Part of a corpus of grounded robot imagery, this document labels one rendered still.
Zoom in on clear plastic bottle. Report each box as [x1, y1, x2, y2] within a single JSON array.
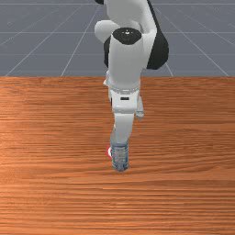
[[110, 139, 129, 173]]

